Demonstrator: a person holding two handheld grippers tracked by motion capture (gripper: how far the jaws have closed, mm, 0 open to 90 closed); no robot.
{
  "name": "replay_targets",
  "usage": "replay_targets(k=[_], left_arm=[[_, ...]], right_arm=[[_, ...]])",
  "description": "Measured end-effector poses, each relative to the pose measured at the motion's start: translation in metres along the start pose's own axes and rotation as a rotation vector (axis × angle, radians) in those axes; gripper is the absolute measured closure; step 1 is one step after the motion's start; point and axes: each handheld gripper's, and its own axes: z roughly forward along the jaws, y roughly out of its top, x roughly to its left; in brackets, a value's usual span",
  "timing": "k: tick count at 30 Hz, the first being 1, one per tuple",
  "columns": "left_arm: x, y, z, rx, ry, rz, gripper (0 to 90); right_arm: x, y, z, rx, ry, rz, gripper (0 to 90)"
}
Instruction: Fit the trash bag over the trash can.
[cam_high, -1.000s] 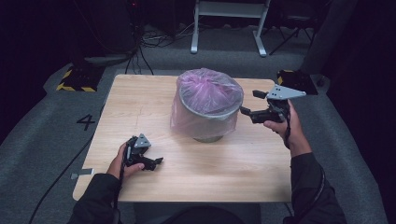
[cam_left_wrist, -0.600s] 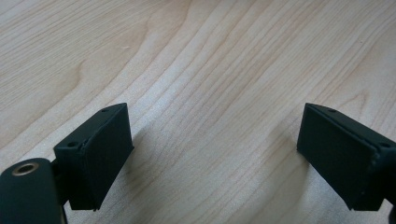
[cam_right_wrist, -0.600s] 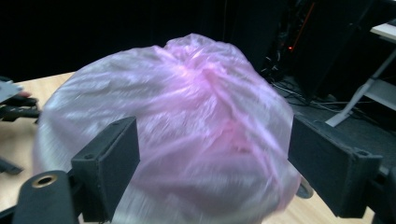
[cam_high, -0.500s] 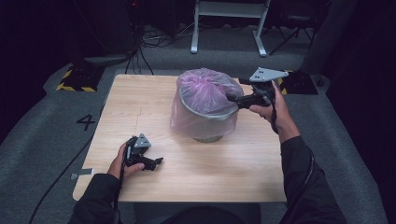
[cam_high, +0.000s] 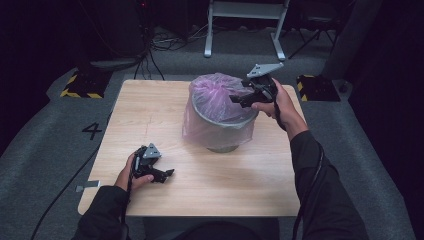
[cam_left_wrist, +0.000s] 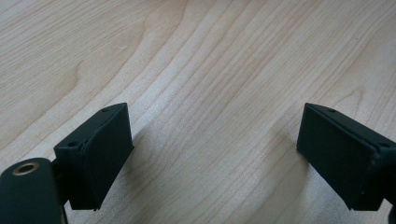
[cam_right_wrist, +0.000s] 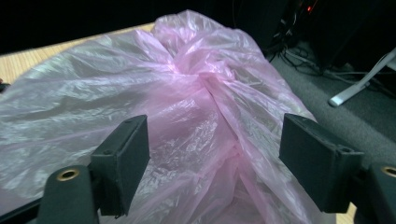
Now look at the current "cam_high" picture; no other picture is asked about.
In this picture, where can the green plastic bin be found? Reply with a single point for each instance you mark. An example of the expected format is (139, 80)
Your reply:
(221, 149)

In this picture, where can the black tripod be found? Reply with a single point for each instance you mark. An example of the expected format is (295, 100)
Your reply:
(316, 30)

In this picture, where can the grey pole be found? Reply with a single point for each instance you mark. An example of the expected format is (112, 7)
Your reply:
(350, 36)

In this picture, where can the person's right hand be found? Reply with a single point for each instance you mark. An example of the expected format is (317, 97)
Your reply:
(286, 113)

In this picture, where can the black yellow striped base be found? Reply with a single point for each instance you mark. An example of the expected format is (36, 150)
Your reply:
(318, 88)
(86, 85)

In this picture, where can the white metal stand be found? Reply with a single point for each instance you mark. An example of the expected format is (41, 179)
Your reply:
(243, 10)

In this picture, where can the person's left hand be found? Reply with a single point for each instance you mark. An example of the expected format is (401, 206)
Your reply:
(126, 180)

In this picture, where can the grey tape strip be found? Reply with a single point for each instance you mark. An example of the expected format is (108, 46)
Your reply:
(88, 185)

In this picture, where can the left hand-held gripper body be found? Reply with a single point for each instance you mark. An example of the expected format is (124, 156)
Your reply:
(146, 161)

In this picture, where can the pink plastic bag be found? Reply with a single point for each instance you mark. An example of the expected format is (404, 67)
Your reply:
(213, 96)

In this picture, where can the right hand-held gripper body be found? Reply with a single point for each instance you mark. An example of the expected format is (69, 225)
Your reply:
(265, 88)

